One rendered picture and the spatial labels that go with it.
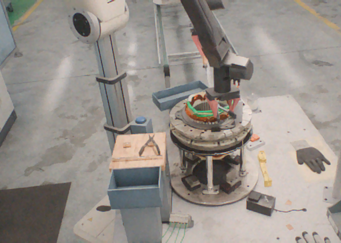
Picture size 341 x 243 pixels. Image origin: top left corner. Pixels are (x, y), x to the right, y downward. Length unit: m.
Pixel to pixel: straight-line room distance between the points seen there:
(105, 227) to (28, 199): 0.92
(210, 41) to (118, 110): 0.72
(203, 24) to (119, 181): 0.60
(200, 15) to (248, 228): 0.78
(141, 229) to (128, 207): 0.12
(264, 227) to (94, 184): 1.75
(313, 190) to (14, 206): 2.12
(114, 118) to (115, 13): 0.49
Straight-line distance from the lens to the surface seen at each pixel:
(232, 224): 1.43
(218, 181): 1.59
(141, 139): 1.39
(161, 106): 1.62
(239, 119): 1.38
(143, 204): 1.22
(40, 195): 2.96
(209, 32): 1.10
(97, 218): 2.27
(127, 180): 1.30
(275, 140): 1.84
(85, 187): 2.91
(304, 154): 1.74
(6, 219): 2.90
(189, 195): 1.51
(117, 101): 1.67
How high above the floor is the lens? 1.85
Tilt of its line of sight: 32 degrees down
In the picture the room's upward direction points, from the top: 6 degrees counter-clockwise
